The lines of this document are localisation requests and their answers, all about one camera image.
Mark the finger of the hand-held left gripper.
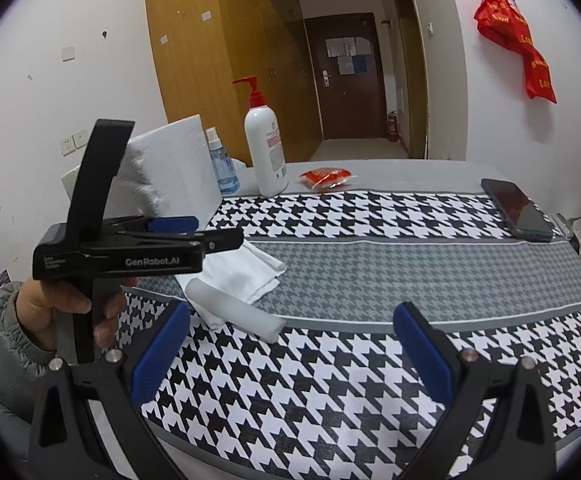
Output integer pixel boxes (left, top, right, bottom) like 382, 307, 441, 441
143, 228, 245, 256
104, 215, 200, 236

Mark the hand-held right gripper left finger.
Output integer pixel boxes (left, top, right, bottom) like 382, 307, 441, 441
28, 300, 194, 480

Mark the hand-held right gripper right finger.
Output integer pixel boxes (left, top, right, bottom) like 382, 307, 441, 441
393, 302, 557, 480

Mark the white towel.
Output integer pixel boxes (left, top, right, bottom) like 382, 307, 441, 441
174, 241, 287, 331

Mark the white foam roll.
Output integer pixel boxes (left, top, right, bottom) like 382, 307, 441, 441
184, 276, 287, 345

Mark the white foam box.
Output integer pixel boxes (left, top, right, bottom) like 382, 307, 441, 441
61, 114, 224, 231

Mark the person's left forearm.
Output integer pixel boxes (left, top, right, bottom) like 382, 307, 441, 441
0, 282, 61, 461

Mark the person's left hand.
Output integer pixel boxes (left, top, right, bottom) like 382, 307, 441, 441
15, 276, 128, 353

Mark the houndstooth tablecloth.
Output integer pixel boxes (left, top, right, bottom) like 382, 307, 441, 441
120, 189, 581, 480

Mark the small clear spray bottle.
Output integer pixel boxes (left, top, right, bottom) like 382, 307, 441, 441
205, 127, 241, 196

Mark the white pump bottle red top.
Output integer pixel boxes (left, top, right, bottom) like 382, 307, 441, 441
232, 76, 290, 198

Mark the red snack packet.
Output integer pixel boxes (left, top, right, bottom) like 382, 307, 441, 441
299, 166, 357, 192

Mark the wooden wardrobe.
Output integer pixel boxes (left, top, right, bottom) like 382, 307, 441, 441
143, 0, 324, 193

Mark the black smartphone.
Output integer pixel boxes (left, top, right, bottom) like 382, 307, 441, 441
481, 178, 555, 243

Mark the dark brown entrance door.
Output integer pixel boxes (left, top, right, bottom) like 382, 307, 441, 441
305, 12, 389, 141

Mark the white plastic bag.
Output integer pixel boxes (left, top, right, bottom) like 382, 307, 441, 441
553, 207, 581, 276

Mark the blue paper notice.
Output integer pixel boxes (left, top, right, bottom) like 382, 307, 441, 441
338, 55, 369, 75

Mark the white paper notice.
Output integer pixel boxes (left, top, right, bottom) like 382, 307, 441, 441
327, 37, 371, 58

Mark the wooden side door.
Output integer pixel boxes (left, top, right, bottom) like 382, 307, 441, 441
391, 0, 429, 160

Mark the red plastic bag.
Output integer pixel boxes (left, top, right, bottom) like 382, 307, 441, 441
473, 0, 557, 105

